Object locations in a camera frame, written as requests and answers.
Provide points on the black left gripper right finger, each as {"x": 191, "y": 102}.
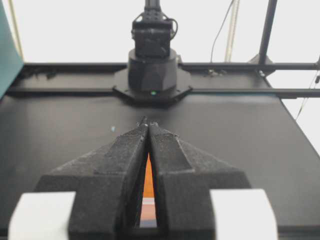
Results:
{"x": 183, "y": 176}

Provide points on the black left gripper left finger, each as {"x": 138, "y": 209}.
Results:
{"x": 109, "y": 185}

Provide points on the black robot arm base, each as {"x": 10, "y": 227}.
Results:
{"x": 153, "y": 76}

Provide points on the orange towel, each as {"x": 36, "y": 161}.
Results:
{"x": 148, "y": 210}

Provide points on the teal panel board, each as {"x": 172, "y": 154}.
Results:
{"x": 10, "y": 61}

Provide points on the black metal frame rails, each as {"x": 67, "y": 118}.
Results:
{"x": 206, "y": 78}

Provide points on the black vertical frame post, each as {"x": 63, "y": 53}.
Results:
{"x": 262, "y": 57}

